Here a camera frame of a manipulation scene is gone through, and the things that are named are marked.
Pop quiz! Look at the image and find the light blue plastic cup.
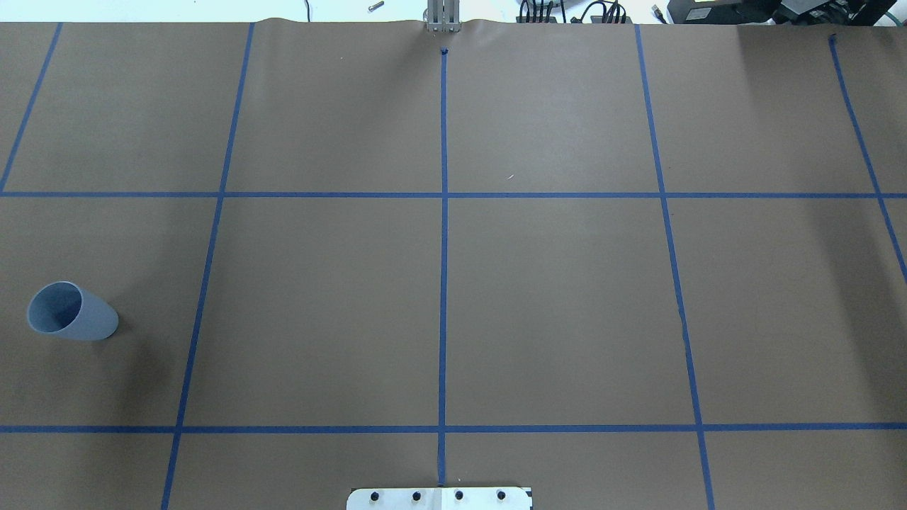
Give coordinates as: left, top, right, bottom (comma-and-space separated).
26, 281, 120, 341

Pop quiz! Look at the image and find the black equipment box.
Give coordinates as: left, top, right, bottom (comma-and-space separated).
666, 1, 896, 26

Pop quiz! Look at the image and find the aluminium frame post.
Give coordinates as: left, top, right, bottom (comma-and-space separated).
424, 0, 462, 33

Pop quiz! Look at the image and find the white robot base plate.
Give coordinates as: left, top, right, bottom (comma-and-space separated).
346, 485, 534, 509

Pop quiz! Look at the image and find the black cable bundle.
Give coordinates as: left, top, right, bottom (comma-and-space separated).
517, 0, 633, 26

